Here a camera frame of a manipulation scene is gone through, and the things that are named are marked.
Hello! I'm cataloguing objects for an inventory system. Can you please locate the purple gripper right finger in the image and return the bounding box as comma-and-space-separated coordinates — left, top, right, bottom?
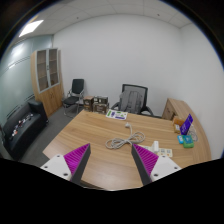
131, 144, 180, 185

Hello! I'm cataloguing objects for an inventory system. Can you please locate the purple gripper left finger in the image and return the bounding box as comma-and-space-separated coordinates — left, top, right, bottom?
41, 144, 91, 185

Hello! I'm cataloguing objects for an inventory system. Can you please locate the white charger plug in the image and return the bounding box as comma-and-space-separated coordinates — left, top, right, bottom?
152, 141, 159, 152

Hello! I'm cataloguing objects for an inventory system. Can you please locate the white power strip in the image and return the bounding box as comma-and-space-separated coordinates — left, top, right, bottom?
140, 145, 173, 158

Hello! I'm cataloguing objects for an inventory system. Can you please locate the blue small box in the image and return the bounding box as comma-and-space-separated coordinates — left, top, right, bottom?
177, 135, 184, 144

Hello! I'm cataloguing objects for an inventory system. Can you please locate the green small box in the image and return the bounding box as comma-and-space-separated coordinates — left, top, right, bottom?
183, 138, 194, 148

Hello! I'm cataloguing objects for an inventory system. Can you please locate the orange yellow small box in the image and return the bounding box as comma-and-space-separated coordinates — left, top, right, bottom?
174, 124, 180, 134

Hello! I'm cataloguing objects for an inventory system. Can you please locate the purple box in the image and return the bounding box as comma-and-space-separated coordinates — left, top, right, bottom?
180, 115, 193, 135

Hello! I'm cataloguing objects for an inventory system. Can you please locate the black leather sofa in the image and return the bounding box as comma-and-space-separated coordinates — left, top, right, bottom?
2, 100, 48, 161

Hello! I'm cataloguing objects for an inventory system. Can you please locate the black visitor chair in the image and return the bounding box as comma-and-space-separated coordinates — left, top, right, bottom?
62, 79, 84, 116

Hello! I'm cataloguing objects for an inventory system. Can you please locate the wooden side cabinet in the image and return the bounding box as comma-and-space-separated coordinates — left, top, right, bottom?
162, 98, 201, 130

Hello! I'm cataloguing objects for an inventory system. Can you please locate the brown cardboard box lower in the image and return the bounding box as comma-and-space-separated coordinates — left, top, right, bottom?
93, 103, 109, 114

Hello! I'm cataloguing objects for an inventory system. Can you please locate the brown cardboard box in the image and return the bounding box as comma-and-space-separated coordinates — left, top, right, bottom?
93, 103, 109, 114
83, 96, 94, 112

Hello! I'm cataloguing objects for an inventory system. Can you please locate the white green purple leaflet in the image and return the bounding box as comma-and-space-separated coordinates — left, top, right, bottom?
106, 109, 128, 120

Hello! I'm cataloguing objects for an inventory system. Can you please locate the brown cardboard box left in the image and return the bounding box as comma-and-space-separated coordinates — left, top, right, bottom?
83, 96, 94, 112

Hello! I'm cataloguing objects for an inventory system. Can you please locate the grey backpack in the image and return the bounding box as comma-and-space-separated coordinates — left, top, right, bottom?
120, 90, 142, 114

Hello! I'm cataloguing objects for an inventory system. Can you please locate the dark cardboard box upper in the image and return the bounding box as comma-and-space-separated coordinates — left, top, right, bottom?
94, 96, 108, 104

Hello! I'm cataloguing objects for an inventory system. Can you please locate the black mesh office chair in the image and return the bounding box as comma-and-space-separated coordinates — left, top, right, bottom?
112, 84, 154, 116

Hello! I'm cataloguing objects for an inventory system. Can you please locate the wooden glass-door cabinet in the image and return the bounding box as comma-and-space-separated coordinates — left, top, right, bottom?
30, 48, 63, 116

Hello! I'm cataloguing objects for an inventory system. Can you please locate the ceiling light panel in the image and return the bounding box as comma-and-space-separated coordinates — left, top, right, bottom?
19, 20, 42, 37

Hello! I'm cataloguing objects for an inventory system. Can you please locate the white coiled power cable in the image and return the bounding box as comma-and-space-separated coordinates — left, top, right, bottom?
105, 122, 146, 150

